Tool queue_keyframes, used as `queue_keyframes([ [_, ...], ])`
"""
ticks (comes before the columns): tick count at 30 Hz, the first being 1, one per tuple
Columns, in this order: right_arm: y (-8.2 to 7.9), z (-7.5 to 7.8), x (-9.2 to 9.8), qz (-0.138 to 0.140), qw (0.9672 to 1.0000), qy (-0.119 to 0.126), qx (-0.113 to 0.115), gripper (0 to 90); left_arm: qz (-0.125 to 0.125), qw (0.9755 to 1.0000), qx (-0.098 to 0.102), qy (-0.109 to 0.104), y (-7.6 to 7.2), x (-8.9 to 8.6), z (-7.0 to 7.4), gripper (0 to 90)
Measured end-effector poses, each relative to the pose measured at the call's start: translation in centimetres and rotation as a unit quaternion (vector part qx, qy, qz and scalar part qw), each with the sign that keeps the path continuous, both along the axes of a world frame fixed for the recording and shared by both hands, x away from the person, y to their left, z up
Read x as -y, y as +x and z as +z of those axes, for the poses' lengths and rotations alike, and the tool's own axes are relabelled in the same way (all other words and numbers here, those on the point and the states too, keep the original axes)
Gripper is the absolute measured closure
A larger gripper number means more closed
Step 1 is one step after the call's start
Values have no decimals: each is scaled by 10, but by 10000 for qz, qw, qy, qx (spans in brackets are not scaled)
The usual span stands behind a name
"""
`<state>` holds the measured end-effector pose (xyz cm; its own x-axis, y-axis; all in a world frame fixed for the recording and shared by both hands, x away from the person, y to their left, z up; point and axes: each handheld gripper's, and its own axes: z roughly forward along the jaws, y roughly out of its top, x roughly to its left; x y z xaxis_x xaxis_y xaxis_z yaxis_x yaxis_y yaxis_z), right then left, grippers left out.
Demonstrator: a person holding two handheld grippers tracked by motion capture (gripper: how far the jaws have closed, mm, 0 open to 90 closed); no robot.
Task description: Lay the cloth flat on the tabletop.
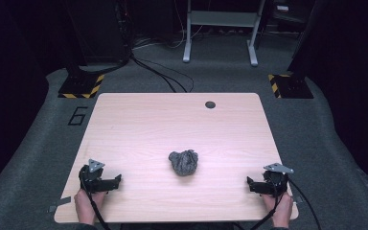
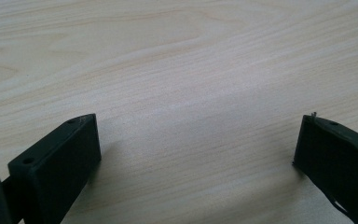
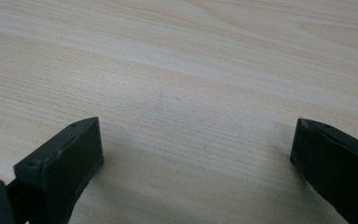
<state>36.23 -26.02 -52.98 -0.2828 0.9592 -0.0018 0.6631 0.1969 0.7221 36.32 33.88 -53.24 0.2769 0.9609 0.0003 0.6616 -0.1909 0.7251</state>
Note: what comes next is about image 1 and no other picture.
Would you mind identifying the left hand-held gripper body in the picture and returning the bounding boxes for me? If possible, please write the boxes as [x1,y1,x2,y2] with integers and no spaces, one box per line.
[79,158,110,195]

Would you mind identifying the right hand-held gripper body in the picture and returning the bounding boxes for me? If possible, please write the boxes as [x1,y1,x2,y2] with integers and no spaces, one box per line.
[261,162,295,197]

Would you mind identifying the grey towel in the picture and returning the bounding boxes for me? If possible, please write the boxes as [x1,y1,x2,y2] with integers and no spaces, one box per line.
[168,149,199,177]

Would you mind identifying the person's right hand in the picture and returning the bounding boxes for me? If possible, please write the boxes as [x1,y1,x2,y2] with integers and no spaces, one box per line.
[262,192,294,228]

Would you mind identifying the person's left hand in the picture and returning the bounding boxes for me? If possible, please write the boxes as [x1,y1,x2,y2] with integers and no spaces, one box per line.
[74,188,107,225]

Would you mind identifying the black striped stand base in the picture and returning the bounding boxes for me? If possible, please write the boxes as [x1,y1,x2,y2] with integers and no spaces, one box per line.
[267,73,314,100]
[57,73,105,100]

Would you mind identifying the black cabinet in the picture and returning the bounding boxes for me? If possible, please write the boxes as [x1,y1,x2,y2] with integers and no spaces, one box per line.
[65,0,131,66]

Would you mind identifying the dark box with white label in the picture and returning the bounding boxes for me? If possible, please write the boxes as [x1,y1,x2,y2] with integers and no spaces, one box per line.
[271,0,302,24]

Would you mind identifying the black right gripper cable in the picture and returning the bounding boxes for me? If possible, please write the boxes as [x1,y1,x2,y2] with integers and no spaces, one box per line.
[250,191,286,230]

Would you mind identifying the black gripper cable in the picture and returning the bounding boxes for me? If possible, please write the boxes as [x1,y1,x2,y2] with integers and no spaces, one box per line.
[250,191,286,230]
[80,167,111,230]

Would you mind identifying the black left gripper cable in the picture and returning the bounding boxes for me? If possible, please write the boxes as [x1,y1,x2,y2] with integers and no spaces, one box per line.
[80,167,111,230]

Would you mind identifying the black cable beside table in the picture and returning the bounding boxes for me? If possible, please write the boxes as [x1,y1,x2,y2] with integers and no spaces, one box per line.
[287,178,322,230]

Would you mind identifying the black floor cables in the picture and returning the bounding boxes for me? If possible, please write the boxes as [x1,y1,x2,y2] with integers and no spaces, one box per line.
[129,52,196,94]

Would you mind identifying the white floor cables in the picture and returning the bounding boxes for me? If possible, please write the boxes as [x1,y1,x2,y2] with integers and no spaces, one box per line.
[133,22,204,51]

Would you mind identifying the white metal stand frame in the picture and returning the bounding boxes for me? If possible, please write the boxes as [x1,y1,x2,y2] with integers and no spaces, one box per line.
[182,0,266,67]

